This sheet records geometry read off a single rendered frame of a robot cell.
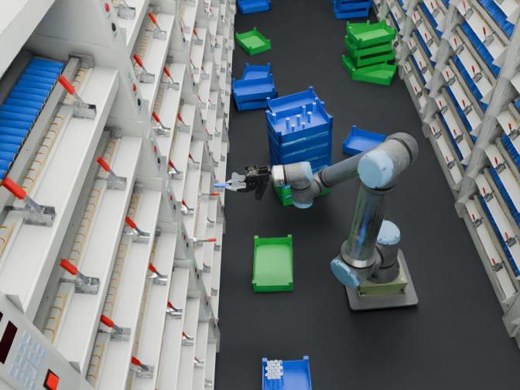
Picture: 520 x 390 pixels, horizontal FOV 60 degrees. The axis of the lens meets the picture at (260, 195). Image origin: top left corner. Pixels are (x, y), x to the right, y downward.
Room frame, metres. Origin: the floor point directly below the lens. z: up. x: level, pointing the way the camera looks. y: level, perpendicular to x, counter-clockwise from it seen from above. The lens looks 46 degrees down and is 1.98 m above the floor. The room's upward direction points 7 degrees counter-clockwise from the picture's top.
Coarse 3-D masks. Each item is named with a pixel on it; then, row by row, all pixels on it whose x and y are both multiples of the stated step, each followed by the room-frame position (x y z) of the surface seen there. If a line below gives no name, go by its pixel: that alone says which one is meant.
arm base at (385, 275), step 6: (396, 264) 1.14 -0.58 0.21; (378, 270) 1.11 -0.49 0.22; (384, 270) 1.11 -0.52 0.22; (390, 270) 1.11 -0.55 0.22; (396, 270) 1.13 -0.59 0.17; (372, 276) 1.12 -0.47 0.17; (378, 276) 1.10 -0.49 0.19; (384, 276) 1.09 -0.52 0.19; (390, 276) 1.09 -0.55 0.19; (396, 276) 1.10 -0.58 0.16; (378, 282) 1.09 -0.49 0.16; (384, 282) 1.08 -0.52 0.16
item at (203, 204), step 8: (200, 168) 1.61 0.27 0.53; (208, 168) 1.62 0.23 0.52; (200, 176) 1.58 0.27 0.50; (208, 176) 1.59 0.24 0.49; (200, 184) 1.53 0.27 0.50; (208, 184) 1.53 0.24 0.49; (208, 192) 1.48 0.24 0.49; (200, 200) 1.43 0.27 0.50; (200, 208) 1.38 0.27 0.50; (200, 216) 1.33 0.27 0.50; (200, 224) 1.28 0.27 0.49; (200, 232) 1.24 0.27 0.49; (200, 248) 1.16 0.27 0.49; (200, 256) 1.12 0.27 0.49; (200, 264) 1.08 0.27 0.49; (200, 272) 1.02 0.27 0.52
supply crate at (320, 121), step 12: (288, 108) 1.99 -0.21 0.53; (300, 108) 2.01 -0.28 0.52; (312, 108) 2.02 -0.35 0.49; (276, 120) 1.97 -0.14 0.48; (300, 120) 1.94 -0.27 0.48; (312, 120) 1.93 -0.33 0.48; (324, 120) 1.92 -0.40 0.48; (276, 132) 1.80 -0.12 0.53; (288, 132) 1.85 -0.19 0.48; (300, 132) 1.80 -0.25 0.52; (312, 132) 1.81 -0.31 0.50
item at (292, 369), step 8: (264, 360) 0.83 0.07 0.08; (304, 360) 0.80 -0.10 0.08; (264, 368) 0.81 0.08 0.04; (288, 368) 0.80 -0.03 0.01; (296, 368) 0.80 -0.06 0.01; (304, 368) 0.79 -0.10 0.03; (264, 376) 0.77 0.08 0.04; (288, 376) 0.77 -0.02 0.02; (296, 376) 0.76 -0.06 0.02; (304, 376) 0.76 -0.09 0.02; (264, 384) 0.74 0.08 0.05; (288, 384) 0.73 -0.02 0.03; (296, 384) 0.73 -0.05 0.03; (304, 384) 0.72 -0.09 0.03
